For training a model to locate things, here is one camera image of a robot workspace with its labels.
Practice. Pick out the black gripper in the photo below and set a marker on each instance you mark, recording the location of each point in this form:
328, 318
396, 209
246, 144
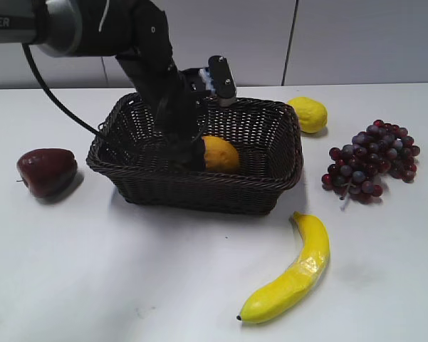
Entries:
161, 86

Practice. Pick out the yellow mango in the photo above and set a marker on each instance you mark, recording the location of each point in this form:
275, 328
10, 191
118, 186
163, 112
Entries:
220, 155

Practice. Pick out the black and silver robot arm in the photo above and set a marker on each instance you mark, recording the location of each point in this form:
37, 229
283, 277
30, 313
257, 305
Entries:
136, 33

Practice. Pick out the dark woven wicker basket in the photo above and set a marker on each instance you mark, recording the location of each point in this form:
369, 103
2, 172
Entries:
265, 133

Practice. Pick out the yellow lemon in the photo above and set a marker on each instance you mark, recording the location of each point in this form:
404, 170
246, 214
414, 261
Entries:
312, 115

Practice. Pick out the dark red apple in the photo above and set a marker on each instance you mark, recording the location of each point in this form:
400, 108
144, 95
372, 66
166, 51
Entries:
46, 172

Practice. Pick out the yellow banana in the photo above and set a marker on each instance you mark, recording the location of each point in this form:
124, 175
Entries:
297, 281

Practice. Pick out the purple grape bunch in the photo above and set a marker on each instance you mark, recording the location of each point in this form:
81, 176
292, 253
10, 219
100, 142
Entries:
356, 168

